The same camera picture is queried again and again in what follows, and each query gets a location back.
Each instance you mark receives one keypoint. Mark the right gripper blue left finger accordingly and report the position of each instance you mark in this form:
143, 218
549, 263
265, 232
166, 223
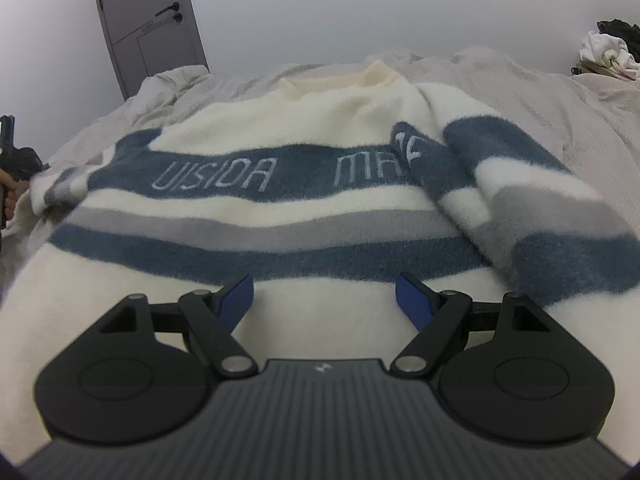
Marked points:
211, 318

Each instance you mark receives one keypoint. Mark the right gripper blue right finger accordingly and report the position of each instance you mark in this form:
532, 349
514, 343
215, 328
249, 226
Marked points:
441, 319

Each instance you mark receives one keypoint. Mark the cream striped fleece sweater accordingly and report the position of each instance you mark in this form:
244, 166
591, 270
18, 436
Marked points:
190, 205

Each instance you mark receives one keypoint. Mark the white clothes pile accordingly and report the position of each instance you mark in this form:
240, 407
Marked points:
608, 55

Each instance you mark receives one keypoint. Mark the black clothes pile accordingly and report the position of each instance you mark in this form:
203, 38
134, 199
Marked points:
630, 33

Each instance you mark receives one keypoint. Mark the person's left hand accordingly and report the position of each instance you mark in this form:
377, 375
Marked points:
14, 190

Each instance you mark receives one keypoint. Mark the grey door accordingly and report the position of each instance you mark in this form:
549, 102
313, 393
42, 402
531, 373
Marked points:
140, 46

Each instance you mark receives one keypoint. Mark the grey bed sheet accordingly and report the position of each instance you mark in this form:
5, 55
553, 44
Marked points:
589, 122

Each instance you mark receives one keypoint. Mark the cardboard box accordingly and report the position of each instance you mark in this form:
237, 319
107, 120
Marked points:
584, 68

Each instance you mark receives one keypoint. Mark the black door handle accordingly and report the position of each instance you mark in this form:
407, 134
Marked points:
170, 13

